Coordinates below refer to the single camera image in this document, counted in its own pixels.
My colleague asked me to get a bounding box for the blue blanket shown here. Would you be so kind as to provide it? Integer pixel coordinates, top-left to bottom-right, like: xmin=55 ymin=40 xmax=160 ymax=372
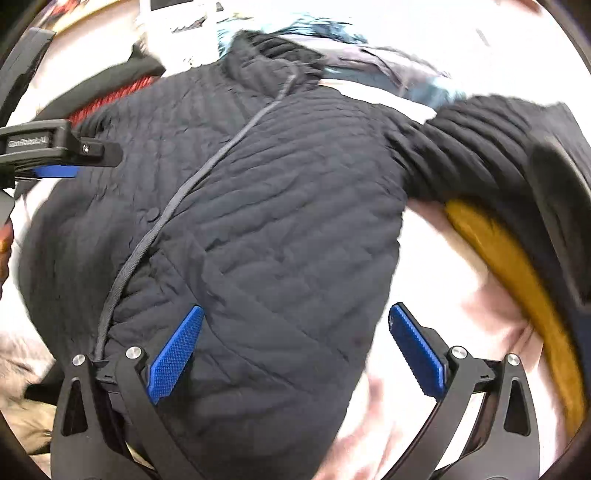
xmin=216 ymin=13 xmax=467 ymax=103

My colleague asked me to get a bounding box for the white printed paper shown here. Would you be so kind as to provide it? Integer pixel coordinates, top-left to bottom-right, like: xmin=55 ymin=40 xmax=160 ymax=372
xmin=136 ymin=0 xmax=227 ymax=70

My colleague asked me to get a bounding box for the beige cloth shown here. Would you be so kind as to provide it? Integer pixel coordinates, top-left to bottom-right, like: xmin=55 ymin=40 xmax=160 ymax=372
xmin=0 ymin=344 xmax=58 ymax=444

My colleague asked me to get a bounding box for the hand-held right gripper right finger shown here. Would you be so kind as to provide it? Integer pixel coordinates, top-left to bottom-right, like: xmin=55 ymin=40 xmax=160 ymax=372
xmin=383 ymin=302 xmax=542 ymax=480

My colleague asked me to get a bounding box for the red and black cloth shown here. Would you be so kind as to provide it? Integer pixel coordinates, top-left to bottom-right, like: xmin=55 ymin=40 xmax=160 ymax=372
xmin=41 ymin=44 xmax=168 ymax=127

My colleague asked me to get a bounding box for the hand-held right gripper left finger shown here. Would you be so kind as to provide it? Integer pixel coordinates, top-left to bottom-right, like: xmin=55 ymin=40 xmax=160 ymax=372
xmin=51 ymin=305 xmax=206 ymax=480

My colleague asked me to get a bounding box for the black quilted jacket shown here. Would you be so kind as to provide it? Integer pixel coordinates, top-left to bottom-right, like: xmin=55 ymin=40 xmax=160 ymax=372
xmin=14 ymin=30 xmax=591 ymax=480

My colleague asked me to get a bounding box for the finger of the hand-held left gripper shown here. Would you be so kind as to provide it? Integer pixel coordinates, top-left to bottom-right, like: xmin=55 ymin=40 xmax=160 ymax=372
xmin=14 ymin=164 xmax=80 ymax=180
xmin=69 ymin=135 xmax=123 ymax=168

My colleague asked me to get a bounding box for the pink bedsheet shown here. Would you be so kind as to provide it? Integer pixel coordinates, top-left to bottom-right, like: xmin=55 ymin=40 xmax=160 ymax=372
xmin=0 ymin=28 xmax=591 ymax=480

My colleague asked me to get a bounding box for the grey blanket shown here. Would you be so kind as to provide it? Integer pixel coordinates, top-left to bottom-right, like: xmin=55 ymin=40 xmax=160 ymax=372
xmin=286 ymin=34 xmax=444 ymax=93

